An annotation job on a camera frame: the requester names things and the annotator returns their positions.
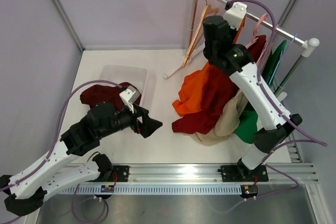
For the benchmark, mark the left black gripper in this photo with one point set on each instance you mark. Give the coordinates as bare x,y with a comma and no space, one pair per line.
148,125

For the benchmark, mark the orange t shirt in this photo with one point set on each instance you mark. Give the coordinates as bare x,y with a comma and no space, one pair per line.
206,90

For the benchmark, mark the maroon t shirt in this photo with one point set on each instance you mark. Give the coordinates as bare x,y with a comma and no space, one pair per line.
98,93

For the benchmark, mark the red t shirt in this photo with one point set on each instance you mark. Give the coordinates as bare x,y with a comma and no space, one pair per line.
192,123

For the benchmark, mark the wooden hanger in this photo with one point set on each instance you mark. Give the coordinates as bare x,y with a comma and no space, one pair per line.
197,32

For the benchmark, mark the pink plastic hanger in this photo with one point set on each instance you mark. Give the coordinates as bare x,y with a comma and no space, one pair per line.
256,31

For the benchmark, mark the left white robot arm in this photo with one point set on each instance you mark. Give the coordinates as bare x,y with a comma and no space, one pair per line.
29,189

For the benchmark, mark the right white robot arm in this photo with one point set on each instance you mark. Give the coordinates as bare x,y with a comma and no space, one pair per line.
235,61

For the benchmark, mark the beige t shirt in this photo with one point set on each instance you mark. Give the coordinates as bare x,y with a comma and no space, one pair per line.
227,123

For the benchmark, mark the green t shirt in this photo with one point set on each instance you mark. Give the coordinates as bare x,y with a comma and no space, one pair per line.
248,119

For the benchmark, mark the blue hanger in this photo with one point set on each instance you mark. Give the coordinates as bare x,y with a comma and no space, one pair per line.
290,45

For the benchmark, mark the clear plastic basket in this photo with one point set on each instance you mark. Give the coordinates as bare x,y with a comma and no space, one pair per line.
136,76

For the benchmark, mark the metal clothes rack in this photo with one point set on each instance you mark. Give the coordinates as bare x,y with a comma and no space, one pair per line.
308,46

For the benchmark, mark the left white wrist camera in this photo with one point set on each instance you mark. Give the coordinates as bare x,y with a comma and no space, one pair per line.
129,96

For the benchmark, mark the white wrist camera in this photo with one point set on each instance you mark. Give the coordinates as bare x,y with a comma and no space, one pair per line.
129,96
235,13

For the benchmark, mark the white slotted cable duct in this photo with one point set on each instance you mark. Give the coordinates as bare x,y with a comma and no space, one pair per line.
155,190

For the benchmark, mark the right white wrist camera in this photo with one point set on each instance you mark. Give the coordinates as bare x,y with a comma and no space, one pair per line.
235,13

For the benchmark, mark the aluminium mounting rail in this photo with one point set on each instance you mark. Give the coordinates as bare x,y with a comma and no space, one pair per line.
303,173

